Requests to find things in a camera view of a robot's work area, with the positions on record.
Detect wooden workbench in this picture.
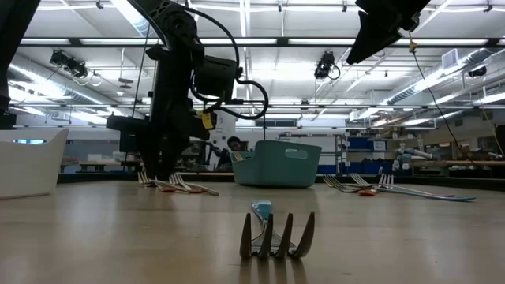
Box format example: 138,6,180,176
408,159,505,167

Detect white cabinet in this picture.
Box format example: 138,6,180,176
207,106,237,153

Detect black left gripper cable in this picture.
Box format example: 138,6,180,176
179,3,271,121

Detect wooden table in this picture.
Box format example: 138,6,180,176
58,159,141,174

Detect white air vent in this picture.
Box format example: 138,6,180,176
441,48,460,71

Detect person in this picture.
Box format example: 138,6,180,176
215,136,244,173

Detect black aluminium table frame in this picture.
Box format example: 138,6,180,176
57,172,505,192

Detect silver air duct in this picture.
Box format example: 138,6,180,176
380,47,505,106
7,54,133,119

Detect forks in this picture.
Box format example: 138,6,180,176
349,172,477,203

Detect blue-handled dark fork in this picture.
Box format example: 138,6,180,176
239,199,316,260

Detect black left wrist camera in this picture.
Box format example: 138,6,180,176
194,54,242,104

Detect black hanging camera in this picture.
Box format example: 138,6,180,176
313,50,342,82

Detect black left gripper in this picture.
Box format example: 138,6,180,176
105,45,219,181

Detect white cylindrical device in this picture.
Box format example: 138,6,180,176
394,148,434,165

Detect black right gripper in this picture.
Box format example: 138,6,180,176
346,0,432,65

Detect black light bar beam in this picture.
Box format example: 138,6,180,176
13,37,505,48

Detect teal plastic bin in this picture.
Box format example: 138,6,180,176
230,140,323,188

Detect orange-handled silver fork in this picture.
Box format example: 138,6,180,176
137,171,178,194
357,172,396,197
168,173,203,195
354,173,455,198

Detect white plastic bin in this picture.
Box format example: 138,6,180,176
0,128,69,200

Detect black hanging cable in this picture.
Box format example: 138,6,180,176
408,31,477,165

